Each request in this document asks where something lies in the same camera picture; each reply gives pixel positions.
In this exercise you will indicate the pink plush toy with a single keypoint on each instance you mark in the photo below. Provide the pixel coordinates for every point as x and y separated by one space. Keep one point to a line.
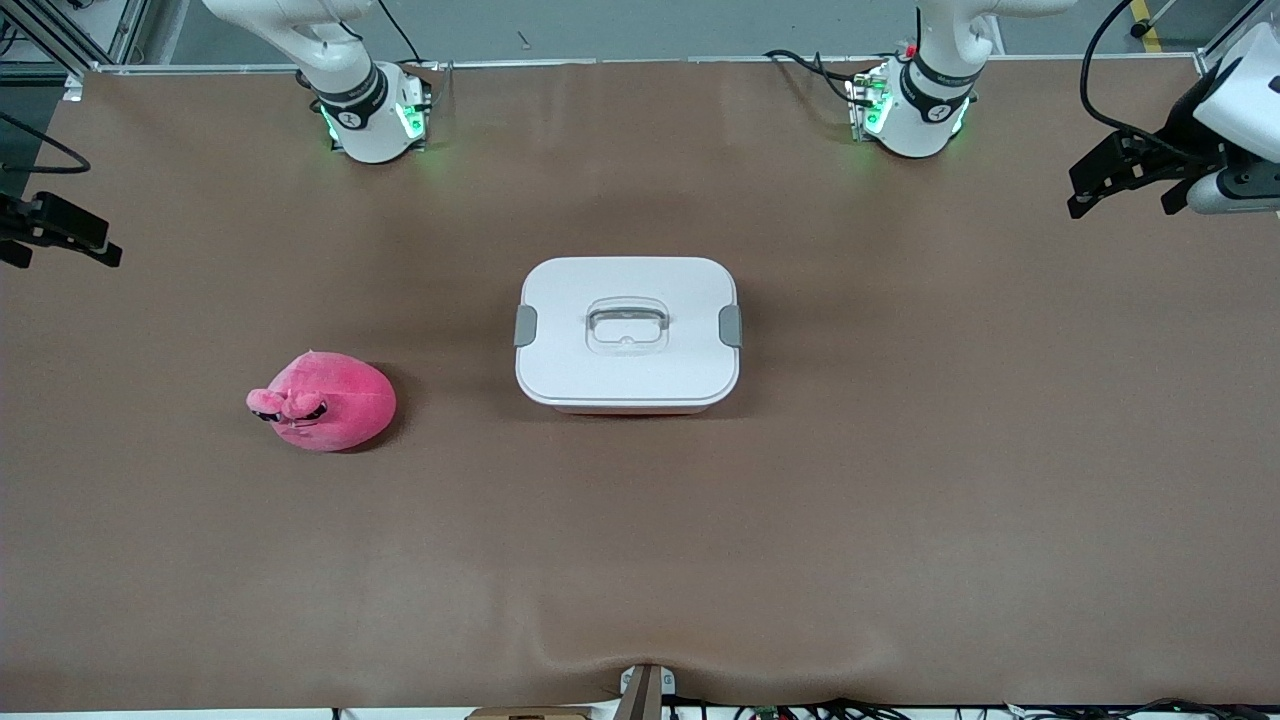
340 400

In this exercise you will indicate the white box lid grey clips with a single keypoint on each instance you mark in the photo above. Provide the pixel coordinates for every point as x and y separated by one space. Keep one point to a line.
625 375

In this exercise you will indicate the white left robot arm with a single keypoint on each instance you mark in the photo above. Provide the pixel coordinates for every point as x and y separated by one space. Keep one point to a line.
915 125

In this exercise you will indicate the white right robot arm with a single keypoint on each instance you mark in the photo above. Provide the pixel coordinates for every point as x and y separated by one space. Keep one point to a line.
365 130

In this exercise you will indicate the pale pink storage box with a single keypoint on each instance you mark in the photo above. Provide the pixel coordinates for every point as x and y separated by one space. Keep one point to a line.
625 408

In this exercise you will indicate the black foot with grey rod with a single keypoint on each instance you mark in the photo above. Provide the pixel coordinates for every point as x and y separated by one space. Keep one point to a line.
1138 30

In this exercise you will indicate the brown table mat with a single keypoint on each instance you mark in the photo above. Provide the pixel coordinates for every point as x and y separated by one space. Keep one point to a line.
900 500

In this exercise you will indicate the aluminium frame profile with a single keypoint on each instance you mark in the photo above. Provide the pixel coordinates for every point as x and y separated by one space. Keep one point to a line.
1208 58
125 30

